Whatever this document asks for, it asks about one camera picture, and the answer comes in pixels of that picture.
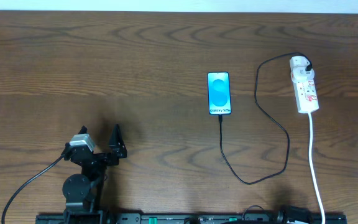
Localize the blue screen Samsung smartphone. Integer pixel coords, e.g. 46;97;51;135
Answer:
207;72;232;115

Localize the black USB charging cable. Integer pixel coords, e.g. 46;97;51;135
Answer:
218;51;313;185

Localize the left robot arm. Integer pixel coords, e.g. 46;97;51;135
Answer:
62;124;127;223

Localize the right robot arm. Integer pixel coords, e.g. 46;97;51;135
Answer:
277;205;313;223

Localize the white power strip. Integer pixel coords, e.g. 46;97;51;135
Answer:
290;56;319;114

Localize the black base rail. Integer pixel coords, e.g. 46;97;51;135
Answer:
35;212;347;224

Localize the white power strip cord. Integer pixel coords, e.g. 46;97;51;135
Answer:
308;113;326;224

